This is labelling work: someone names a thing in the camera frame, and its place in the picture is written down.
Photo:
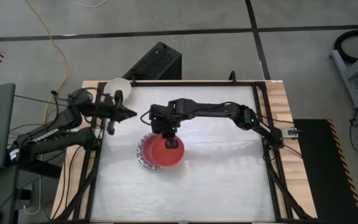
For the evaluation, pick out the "grey metal stand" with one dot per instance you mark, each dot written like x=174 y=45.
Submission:
x=350 y=74

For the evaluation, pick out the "black metal table frame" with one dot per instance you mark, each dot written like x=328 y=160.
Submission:
x=213 y=83

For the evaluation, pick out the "white plastic bowl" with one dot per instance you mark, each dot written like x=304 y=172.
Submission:
x=120 y=85

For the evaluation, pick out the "blue patterned paper bowl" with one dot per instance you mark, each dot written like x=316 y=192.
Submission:
x=139 y=152

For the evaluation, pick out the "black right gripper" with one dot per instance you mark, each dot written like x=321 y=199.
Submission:
x=165 y=128

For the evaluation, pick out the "black perforated box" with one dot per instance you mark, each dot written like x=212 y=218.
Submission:
x=157 y=60

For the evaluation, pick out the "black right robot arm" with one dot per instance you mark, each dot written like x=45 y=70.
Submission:
x=210 y=109

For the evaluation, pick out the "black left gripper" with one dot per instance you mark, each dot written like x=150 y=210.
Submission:
x=110 y=110

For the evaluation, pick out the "orange plastic bowl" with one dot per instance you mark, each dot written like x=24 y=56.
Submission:
x=166 y=155

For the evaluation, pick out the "large black striped-edge mat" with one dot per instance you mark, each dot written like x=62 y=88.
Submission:
x=325 y=174

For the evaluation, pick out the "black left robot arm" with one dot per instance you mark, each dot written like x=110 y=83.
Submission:
x=51 y=137

